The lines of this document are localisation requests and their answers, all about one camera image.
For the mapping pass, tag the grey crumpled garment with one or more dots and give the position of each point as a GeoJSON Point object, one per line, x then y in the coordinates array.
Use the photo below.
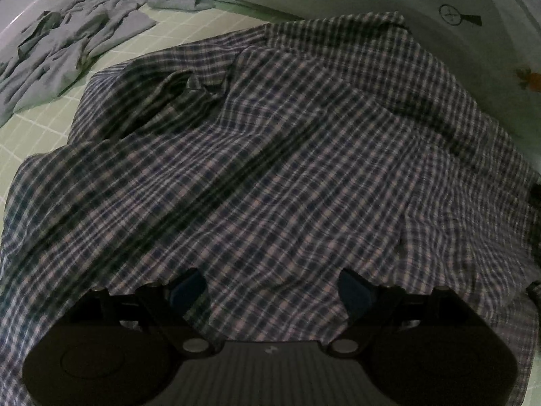
{"type": "Point", "coordinates": [63, 50]}

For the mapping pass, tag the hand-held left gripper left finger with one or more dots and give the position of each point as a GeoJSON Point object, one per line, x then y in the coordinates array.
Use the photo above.
{"type": "Point", "coordinates": [189, 291]}

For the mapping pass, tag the light printed blanket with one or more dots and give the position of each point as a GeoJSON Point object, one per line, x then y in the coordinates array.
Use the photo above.
{"type": "Point", "coordinates": [465, 50]}

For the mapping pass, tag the blue plaid shirt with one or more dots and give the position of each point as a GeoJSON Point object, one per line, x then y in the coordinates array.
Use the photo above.
{"type": "Point", "coordinates": [274, 156]}

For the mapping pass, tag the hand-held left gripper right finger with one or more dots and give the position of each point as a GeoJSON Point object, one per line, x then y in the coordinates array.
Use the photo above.
{"type": "Point", "coordinates": [353, 292]}

